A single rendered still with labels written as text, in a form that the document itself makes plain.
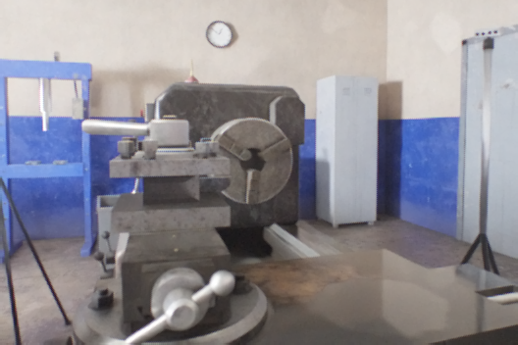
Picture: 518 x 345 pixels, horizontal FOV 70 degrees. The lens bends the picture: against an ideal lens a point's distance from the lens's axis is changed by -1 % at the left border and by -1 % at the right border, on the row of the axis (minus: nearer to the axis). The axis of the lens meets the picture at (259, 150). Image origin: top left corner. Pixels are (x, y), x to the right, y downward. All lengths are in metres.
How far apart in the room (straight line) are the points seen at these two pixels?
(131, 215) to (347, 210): 4.31
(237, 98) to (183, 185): 0.73
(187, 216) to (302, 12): 4.75
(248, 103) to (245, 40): 3.57
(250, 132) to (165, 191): 0.53
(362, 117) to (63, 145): 3.47
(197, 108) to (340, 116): 3.48
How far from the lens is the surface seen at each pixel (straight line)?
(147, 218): 0.55
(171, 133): 0.59
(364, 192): 4.85
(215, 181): 0.69
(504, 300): 0.85
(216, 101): 1.26
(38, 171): 4.14
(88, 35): 4.69
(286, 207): 1.36
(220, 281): 0.38
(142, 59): 4.61
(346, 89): 4.68
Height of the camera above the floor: 1.17
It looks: 3 degrees down
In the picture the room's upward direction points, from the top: straight up
